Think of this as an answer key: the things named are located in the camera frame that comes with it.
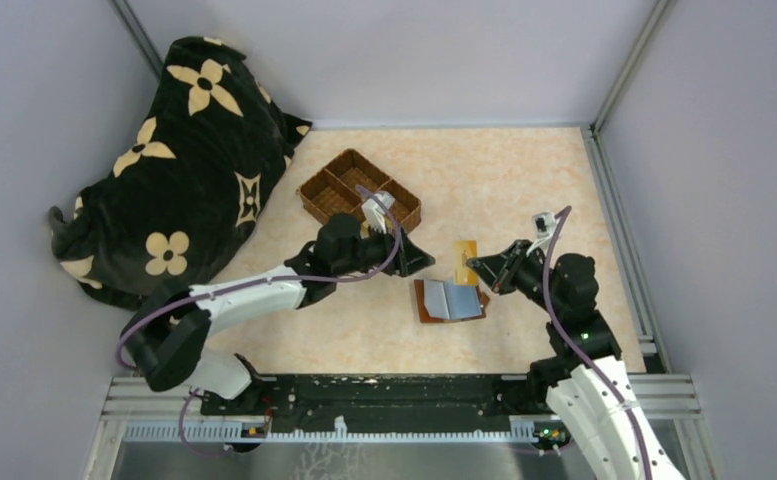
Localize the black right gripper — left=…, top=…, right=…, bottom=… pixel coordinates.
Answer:
left=467, top=238, right=564, bottom=317

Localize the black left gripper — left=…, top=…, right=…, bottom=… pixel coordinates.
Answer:
left=334, top=217, right=435, bottom=277

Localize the gold card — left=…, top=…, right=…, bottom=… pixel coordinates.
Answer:
left=453, top=240, right=478, bottom=286

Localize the brown woven divided basket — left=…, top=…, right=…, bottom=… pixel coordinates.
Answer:
left=297, top=149, right=422, bottom=233

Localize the brown leather card holder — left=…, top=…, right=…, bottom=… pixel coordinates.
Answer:
left=413, top=279, right=490, bottom=324

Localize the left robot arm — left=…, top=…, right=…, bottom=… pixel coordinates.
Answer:
left=118, top=214, right=436, bottom=414

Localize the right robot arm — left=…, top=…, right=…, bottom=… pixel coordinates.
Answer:
left=465, top=240, right=684, bottom=479

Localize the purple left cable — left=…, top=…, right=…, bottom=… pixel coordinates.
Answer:
left=116, top=185, right=404, bottom=460

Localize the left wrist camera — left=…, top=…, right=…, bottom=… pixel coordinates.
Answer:
left=361, top=190, right=395, bottom=233

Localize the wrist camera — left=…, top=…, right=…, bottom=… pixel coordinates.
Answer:
left=532, top=212, right=558, bottom=241
left=361, top=190, right=395, bottom=233

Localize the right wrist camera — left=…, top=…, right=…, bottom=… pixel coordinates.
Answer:
left=532, top=212, right=558, bottom=241

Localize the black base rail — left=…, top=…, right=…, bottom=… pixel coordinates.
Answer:
left=103, top=374, right=571, bottom=450

